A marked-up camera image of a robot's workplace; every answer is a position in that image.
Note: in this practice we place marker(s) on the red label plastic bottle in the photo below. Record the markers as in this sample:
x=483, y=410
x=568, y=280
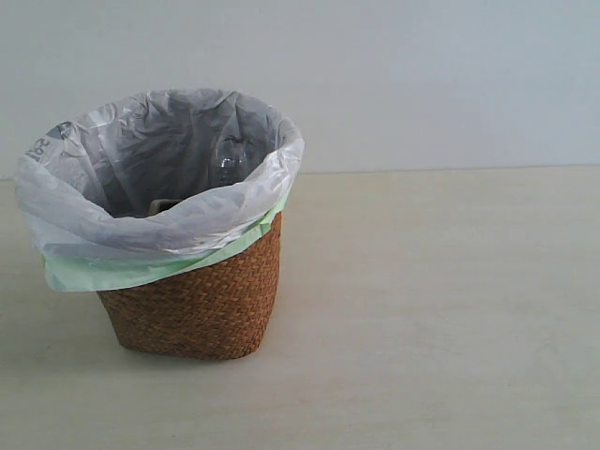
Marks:
x=233, y=160

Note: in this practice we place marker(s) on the brown cardboard pulp tray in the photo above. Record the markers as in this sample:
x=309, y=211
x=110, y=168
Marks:
x=160, y=205

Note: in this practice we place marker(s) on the brown woven wicker basket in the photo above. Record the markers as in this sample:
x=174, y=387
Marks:
x=218, y=312

